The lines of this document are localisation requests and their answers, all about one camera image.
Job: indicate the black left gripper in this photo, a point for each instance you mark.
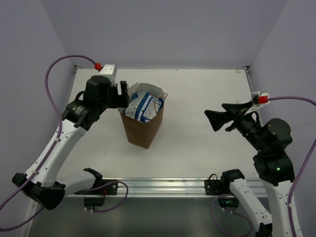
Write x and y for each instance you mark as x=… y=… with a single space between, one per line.
x=118 y=98

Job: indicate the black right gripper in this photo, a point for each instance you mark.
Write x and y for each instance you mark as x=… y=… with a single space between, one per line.
x=218 y=118

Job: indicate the blue white snack bag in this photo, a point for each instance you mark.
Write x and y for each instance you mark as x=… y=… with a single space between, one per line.
x=143 y=107

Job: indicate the brown paper bag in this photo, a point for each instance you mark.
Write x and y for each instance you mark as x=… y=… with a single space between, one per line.
x=138 y=133

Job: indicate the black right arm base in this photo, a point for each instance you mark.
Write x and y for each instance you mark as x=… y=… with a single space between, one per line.
x=214 y=187

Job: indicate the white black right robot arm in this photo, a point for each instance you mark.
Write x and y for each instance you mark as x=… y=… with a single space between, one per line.
x=272 y=164

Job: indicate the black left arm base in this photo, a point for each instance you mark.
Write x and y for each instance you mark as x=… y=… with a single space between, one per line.
x=96 y=198

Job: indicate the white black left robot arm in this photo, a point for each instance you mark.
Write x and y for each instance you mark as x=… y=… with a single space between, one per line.
x=40 y=181

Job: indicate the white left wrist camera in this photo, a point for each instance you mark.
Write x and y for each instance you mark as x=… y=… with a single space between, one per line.
x=110 y=72

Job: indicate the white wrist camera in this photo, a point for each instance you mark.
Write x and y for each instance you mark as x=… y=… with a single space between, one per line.
x=259 y=99
x=110 y=72

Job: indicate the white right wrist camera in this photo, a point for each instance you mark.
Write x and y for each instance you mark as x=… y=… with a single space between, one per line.
x=259 y=99

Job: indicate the aluminium mounting rail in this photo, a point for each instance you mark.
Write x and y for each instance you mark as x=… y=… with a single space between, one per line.
x=173 y=188

